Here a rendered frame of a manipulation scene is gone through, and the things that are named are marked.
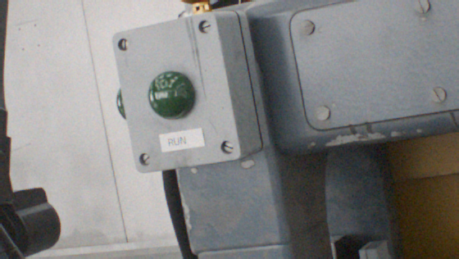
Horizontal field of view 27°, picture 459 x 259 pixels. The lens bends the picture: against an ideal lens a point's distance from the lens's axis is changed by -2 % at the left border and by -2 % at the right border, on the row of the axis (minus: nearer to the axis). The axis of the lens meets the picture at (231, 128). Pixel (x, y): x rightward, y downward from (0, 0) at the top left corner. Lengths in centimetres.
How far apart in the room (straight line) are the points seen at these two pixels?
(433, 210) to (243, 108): 35
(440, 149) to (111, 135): 608
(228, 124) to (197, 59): 4
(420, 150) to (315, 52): 26
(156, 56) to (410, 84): 16
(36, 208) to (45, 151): 620
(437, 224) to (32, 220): 40
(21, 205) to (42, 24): 614
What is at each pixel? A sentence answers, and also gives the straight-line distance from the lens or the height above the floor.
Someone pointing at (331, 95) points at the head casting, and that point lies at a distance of 61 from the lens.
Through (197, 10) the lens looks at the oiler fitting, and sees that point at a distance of 68.
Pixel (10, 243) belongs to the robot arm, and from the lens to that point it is 96.
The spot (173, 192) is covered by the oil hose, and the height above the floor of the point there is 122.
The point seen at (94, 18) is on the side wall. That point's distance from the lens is 686.
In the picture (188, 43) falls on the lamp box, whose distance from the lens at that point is 59.
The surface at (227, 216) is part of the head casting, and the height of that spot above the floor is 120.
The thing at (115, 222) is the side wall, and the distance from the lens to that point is 698.
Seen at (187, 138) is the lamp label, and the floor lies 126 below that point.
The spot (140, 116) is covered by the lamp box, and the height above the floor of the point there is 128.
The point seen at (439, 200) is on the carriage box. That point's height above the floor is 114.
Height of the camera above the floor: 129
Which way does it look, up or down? 3 degrees down
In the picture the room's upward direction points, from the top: 11 degrees counter-clockwise
